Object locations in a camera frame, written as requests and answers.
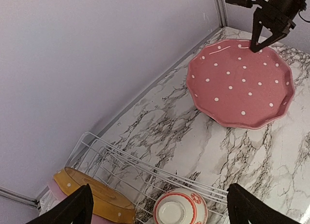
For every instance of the right aluminium frame post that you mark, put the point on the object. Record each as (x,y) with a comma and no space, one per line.
(221,12)

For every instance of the white wire dish rack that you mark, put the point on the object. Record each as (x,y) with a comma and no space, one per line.
(141,182)

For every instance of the red patterned white bowl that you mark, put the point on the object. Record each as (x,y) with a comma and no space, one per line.
(180,206)

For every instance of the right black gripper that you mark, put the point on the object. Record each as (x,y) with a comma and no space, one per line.
(277,16)

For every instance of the maroon polka dot plate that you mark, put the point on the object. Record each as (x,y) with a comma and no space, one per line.
(239,88)

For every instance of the yellow polka dot plate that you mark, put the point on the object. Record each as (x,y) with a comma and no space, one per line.
(107,202)

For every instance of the pink plate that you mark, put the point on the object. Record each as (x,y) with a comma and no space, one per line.
(56,195)

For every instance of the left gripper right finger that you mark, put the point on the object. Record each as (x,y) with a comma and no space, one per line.
(245,208)

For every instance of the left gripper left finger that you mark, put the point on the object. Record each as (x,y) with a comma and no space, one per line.
(77,208)

